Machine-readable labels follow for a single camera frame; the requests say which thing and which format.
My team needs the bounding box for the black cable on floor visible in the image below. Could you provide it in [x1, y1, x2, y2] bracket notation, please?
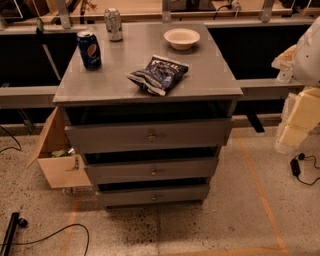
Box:
[0, 223, 91, 256]

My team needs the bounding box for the blue chip bag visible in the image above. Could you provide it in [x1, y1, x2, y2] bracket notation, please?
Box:
[126, 55, 189, 96]

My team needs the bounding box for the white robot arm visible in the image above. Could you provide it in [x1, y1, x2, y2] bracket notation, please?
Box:
[272, 17, 320, 153]

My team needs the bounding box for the silver soda can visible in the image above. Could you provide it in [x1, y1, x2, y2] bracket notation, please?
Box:
[104, 8, 123, 41]

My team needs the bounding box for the black power adapter with cable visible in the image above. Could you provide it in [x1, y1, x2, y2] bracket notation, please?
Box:
[290, 153, 320, 186]

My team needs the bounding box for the top grey drawer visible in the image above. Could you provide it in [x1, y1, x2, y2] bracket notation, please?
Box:
[65, 118, 232, 154]

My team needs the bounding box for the middle grey drawer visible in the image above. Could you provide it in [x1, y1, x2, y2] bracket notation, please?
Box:
[85, 157, 218, 184]

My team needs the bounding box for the black bar on floor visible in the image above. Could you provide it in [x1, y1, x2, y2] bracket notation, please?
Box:
[0, 212, 28, 256]

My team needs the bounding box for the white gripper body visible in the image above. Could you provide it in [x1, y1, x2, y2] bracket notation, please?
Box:
[271, 45, 296, 83]

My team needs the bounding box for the bottom grey drawer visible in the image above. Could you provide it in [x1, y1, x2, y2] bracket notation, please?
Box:
[97, 184, 209, 207]

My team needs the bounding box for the blue Pepsi can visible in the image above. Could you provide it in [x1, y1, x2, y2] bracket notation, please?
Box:
[77, 31, 102, 70]

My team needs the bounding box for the open cardboard box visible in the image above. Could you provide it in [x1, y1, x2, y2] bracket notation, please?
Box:
[26, 108, 91, 188]

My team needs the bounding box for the grey drawer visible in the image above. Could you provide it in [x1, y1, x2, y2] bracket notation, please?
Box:
[85, 157, 218, 184]
[97, 184, 209, 207]
[65, 118, 232, 154]

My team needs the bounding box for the grey drawer cabinet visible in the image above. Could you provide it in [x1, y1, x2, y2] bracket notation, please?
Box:
[54, 23, 242, 208]

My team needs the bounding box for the white bowl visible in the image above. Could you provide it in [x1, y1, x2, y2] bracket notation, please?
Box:
[164, 28, 200, 50]

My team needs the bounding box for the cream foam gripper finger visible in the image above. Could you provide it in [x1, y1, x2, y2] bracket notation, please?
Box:
[275, 87, 320, 154]

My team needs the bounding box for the green item in box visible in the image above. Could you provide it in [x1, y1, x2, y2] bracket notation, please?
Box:
[51, 149, 68, 158]

